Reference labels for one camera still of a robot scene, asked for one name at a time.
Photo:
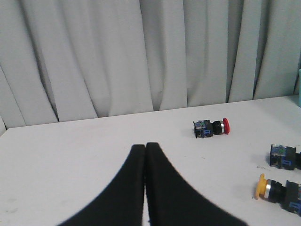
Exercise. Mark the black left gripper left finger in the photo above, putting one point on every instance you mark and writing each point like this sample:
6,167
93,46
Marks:
121,202

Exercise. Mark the light blue plastic box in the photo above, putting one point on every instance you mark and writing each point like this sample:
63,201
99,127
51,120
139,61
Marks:
299,86

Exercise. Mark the green button lying left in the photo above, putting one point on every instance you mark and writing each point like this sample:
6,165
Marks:
284,157

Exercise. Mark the yellow button lying front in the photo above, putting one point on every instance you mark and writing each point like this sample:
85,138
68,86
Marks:
288,196

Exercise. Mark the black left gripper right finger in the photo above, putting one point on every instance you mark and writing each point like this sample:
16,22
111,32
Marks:
172,201

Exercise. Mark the grey pleated curtain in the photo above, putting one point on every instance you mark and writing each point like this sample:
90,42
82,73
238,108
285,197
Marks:
65,60

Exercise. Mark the red button lying far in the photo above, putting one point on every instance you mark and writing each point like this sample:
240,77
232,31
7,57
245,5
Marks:
206,128

